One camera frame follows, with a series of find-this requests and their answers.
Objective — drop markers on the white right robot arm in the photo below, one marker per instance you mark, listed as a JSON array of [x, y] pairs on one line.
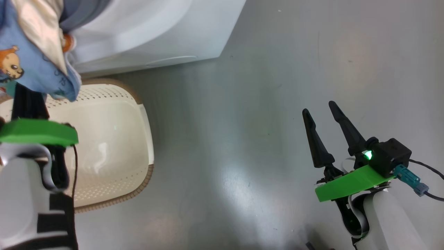
[[388, 222]]

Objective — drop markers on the cream perforated laundry basket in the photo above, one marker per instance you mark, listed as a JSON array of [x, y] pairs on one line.
[[111, 139]]

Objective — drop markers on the grey rubber door gasket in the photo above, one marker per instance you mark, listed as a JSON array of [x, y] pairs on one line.
[[83, 14]]

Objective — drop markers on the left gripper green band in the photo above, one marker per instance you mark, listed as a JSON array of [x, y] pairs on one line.
[[38, 133]]

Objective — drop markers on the blue cartoon print garment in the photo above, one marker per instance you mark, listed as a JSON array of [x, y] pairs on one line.
[[34, 73]]

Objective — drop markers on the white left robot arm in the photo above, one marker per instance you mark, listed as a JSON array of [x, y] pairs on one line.
[[24, 205]]

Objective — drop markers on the white front-load washing machine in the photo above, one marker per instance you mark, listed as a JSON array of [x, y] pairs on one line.
[[156, 31]]

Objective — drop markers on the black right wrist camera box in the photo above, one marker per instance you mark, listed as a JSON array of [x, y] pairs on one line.
[[392, 156]]

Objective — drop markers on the round washer filter cover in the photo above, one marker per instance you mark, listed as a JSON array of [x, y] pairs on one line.
[[171, 60]]

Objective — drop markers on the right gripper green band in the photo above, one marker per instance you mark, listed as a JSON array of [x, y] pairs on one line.
[[350, 184]]

